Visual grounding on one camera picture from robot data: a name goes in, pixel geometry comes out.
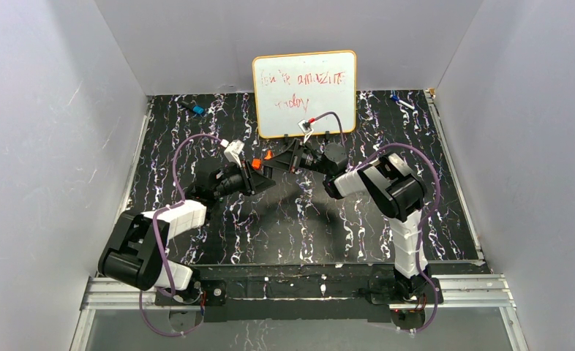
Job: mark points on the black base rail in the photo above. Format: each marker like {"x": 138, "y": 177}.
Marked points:
{"x": 371, "y": 292}

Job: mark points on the blue black marker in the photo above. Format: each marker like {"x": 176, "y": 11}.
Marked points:
{"x": 196, "y": 109}

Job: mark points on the orange framed whiteboard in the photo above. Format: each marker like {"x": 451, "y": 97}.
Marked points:
{"x": 297, "y": 87}

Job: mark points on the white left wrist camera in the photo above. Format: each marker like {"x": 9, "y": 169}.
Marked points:
{"x": 232, "y": 151}

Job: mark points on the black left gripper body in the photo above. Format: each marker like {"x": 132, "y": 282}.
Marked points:
{"x": 248, "y": 178}

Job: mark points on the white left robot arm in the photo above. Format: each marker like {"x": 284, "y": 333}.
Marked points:
{"x": 136, "y": 251}

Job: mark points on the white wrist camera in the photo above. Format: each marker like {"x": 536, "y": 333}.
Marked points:
{"x": 306, "y": 128}
{"x": 232, "y": 151}

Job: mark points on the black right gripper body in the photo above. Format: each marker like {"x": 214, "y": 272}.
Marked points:
{"x": 295, "y": 156}

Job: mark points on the white blue pen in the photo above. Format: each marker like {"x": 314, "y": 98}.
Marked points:
{"x": 402, "y": 102}

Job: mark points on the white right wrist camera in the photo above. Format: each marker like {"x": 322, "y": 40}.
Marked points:
{"x": 306, "y": 128}

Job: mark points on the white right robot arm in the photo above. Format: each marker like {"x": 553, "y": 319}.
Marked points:
{"x": 389, "y": 181}

